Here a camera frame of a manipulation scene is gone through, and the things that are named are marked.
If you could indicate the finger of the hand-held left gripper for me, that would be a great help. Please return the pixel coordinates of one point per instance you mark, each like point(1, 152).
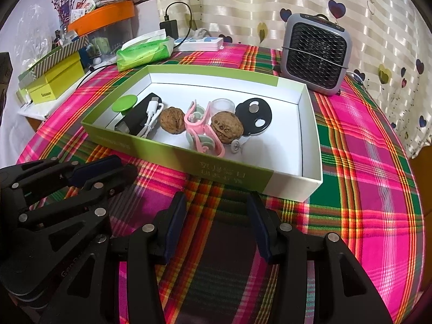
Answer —
point(98, 170)
point(118, 180)

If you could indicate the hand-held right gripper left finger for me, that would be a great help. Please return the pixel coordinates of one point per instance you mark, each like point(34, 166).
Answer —
point(172, 233)

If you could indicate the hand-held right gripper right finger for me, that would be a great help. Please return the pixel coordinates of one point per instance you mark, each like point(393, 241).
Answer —
point(261, 233)

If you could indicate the black device with clear cap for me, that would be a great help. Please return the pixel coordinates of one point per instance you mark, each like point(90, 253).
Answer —
point(135, 114)

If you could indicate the green mushroom-shaped holder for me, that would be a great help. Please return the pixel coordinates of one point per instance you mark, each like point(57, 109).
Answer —
point(124, 103)

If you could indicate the brown walnut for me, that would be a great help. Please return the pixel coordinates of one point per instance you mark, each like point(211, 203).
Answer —
point(172, 119)
point(226, 126)

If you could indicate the pink clip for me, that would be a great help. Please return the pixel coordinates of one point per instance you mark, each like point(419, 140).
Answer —
point(199, 145)
point(189, 114)

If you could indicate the small grey mushroom-shaped knob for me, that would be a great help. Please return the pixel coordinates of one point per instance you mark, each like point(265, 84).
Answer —
point(236, 146)

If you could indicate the green and white cardboard box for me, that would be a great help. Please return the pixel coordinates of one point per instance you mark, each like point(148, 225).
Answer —
point(270, 121)

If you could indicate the black and white gadget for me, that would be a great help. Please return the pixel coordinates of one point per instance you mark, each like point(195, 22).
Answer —
point(249, 121)

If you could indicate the yellow cardboard box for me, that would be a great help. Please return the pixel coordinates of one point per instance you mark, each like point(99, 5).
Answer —
point(57, 81)

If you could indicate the pink green plaid tablecloth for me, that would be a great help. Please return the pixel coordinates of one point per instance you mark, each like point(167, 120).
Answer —
point(354, 175)

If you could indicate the green white striped box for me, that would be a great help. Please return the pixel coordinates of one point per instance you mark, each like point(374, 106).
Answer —
point(57, 55)

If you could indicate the green tissue pack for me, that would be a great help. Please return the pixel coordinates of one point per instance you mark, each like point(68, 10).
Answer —
point(145, 54)

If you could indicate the clear bin with orange lid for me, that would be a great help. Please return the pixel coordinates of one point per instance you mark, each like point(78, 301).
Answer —
point(101, 13)

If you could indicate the pile of colourful printed packets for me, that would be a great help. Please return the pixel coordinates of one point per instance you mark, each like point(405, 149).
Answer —
point(82, 10)

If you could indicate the white power strip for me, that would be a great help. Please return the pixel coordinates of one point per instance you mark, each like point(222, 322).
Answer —
point(206, 44)

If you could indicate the brown wooden cabinet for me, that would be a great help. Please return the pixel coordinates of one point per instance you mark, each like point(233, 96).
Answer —
point(416, 175)

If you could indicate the grey desk heater fan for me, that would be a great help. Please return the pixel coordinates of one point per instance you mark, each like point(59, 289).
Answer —
point(314, 54)

